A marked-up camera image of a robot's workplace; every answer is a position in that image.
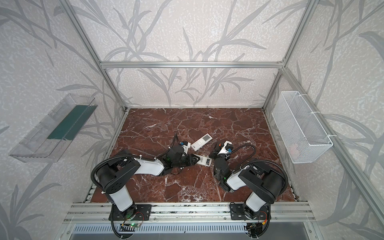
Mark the white remote being unloaded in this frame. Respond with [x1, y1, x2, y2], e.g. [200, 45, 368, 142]
[194, 155, 212, 167]

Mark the white remote with display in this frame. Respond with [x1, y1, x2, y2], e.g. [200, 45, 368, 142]
[191, 134, 213, 152]

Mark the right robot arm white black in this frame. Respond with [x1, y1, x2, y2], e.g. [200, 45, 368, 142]
[210, 151, 289, 219]

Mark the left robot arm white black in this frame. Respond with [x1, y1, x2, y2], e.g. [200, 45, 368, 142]
[91, 145, 201, 212]

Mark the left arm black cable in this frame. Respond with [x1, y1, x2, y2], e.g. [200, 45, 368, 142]
[90, 133, 181, 193]

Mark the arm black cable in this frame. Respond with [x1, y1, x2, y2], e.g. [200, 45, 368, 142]
[90, 133, 181, 193]
[229, 144, 289, 199]

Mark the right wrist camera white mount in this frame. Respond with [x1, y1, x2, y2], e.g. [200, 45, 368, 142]
[219, 141, 234, 156]

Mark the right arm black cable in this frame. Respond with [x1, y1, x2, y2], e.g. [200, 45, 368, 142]
[229, 144, 289, 199]

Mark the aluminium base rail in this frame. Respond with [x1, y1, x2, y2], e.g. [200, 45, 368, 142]
[63, 202, 316, 224]

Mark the small circuit board with wires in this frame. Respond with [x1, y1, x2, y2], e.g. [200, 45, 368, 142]
[120, 222, 143, 232]

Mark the white wire mesh basket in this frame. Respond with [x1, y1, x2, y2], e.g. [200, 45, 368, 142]
[272, 91, 333, 164]

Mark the aluminium horizontal frame bar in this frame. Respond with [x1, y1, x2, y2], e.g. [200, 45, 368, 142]
[99, 62, 283, 69]

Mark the clear plastic wall tray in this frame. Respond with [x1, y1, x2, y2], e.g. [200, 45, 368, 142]
[9, 94, 98, 163]

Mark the aluminium frame post right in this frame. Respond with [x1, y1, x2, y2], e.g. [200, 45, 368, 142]
[262, 0, 319, 112]

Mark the aluminium frame post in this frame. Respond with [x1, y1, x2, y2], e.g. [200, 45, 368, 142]
[262, 0, 319, 112]
[59, 0, 127, 111]

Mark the aluminium frame post left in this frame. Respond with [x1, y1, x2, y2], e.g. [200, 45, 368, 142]
[59, 0, 127, 111]

